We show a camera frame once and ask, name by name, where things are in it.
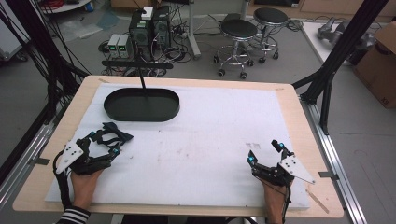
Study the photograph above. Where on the brown cardboard box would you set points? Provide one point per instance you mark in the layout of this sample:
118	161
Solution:
378	68

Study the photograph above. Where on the black round stool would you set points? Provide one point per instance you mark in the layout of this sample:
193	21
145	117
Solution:
270	17
238	31

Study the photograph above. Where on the round white table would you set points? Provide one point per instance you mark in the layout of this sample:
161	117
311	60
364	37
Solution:
67	6

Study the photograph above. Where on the black oval tray stand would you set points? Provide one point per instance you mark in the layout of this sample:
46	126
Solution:
141	105

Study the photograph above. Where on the small white box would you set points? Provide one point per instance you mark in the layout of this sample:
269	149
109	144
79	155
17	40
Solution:
147	13

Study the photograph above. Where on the person's right hand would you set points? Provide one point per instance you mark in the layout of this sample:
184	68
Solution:
276	199

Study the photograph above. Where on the thin wooden stick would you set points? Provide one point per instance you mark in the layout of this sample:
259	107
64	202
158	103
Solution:
317	201

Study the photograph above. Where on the person's left hand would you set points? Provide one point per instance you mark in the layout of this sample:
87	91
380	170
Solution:
83	186

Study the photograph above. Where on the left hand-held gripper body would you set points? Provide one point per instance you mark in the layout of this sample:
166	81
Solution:
72	154

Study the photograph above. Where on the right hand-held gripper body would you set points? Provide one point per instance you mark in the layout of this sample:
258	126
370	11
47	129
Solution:
294	169

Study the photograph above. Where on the aluminium rail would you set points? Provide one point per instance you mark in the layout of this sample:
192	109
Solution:
336	161
21	168

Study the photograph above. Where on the black metal frame strut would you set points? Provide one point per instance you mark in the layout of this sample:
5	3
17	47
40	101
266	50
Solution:
40	46
339	49

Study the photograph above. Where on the black tape strip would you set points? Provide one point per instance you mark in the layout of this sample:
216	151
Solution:
40	161
328	175

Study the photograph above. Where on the grey power supply unit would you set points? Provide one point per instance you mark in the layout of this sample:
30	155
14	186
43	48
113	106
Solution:
113	45
124	46

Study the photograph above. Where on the black bow tie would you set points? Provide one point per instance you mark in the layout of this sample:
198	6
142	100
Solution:
120	134

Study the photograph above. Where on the white foam mat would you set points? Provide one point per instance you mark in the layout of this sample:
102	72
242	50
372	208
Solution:
199	146

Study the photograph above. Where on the grey table leg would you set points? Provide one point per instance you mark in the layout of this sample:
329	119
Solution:
193	31

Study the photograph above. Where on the black computer tower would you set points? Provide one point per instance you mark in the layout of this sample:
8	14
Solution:
162	26
140	31

